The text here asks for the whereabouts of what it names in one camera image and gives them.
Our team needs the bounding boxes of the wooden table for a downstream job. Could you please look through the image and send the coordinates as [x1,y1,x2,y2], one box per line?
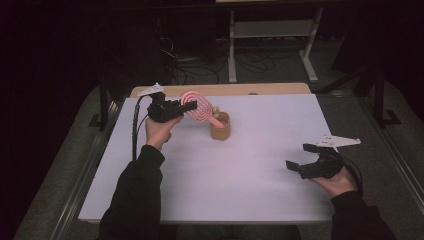
[129,82,312,99]

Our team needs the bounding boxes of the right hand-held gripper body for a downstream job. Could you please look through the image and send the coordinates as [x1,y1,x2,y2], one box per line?
[299,133,362,180]

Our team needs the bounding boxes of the black metal stand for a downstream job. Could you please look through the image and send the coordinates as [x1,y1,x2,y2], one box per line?
[87,73,117,132]
[352,65,403,130]

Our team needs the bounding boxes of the white table board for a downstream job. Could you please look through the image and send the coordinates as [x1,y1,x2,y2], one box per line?
[77,93,335,224]

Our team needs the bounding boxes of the black floor cables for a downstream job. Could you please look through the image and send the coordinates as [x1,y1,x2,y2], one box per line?
[155,19,278,85]

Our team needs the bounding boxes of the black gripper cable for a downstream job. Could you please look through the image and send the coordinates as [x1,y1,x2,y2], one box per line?
[341,155,364,196]
[131,94,152,162]

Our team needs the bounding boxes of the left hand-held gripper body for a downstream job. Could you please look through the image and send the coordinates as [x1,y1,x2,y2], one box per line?
[137,82,184,124]

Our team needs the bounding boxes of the person's left hand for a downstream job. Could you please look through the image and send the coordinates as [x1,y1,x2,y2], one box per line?
[144,114,185,152]

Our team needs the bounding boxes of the pink hairbrush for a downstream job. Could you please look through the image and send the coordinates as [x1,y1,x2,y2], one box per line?
[180,90,226,130]

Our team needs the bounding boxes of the brown cup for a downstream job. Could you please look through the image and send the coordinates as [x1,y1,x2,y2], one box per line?
[209,111,232,141]

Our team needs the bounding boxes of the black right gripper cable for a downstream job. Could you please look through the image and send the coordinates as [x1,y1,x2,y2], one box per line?
[341,155,364,196]

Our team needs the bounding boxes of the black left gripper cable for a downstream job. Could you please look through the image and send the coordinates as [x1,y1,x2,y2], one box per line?
[131,94,152,162]

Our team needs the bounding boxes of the person's right hand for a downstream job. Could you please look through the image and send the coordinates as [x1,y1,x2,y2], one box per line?
[309,165,358,200]

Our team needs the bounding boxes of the white metal stand frame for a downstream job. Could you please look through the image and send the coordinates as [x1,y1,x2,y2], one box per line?
[227,6,325,84]

